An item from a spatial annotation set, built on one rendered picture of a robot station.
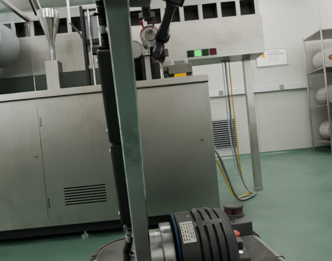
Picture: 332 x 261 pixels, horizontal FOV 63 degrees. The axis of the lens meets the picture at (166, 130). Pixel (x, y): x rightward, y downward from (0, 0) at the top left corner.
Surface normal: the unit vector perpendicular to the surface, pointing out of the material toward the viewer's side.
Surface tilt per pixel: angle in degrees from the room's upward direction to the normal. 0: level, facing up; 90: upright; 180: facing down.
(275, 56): 90
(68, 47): 90
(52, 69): 90
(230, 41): 90
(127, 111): 115
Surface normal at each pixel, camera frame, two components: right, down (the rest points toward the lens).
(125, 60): 0.15, 0.42
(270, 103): 0.00, 0.00
